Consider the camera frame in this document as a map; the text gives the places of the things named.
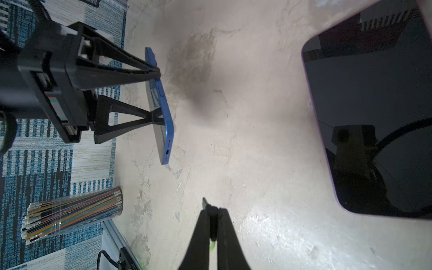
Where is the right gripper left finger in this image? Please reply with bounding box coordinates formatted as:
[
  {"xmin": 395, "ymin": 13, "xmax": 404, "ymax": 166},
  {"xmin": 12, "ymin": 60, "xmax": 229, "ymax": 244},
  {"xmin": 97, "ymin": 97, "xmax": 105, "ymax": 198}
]
[{"xmin": 178, "ymin": 205, "xmax": 218, "ymax": 270}]

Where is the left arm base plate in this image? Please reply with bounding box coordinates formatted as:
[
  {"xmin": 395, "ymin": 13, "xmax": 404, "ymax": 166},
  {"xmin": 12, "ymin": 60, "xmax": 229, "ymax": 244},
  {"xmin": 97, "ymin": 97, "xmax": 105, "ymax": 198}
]
[{"xmin": 96, "ymin": 247, "xmax": 141, "ymax": 270}]

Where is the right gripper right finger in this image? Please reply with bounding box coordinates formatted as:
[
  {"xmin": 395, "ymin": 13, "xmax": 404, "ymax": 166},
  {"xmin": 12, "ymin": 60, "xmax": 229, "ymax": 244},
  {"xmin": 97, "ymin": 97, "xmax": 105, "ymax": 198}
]
[{"xmin": 217, "ymin": 208, "xmax": 251, "ymax": 270}]

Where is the purple smartphone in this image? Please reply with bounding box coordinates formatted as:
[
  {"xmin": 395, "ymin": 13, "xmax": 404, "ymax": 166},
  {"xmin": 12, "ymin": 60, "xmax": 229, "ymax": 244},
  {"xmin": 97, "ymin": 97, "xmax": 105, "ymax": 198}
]
[{"xmin": 301, "ymin": 1, "xmax": 432, "ymax": 220}]

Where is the blue smartphone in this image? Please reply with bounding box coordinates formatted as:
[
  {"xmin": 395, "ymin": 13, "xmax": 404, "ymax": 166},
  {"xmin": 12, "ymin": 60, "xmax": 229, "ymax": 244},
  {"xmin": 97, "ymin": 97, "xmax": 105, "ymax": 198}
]
[{"xmin": 144, "ymin": 47, "xmax": 175, "ymax": 166}]

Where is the clear cup of coloured sticks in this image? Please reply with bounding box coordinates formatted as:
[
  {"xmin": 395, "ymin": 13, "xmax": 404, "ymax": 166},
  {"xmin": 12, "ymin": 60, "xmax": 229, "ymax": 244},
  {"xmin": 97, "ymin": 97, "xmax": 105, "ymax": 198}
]
[{"xmin": 21, "ymin": 187, "xmax": 123, "ymax": 245}]

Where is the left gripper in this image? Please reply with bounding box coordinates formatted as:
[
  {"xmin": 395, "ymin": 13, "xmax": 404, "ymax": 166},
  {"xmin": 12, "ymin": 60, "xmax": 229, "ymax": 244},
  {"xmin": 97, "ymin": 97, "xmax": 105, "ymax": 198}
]
[{"xmin": 16, "ymin": 21, "xmax": 166, "ymax": 145}]

